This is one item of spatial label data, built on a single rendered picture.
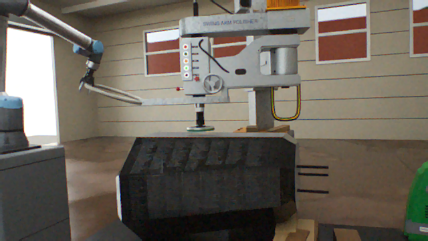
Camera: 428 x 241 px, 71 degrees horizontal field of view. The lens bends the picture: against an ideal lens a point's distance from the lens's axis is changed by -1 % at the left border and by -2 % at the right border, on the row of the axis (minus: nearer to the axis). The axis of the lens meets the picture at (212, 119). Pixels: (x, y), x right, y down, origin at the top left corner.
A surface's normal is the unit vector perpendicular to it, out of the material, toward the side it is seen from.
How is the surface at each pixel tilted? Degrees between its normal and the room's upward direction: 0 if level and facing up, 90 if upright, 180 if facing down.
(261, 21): 90
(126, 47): 90
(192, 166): 45
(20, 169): 90
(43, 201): 90
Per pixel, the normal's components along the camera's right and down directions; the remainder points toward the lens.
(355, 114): -0.37, 0.07
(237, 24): -0.08, 0.07
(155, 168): -0.24, -0.65
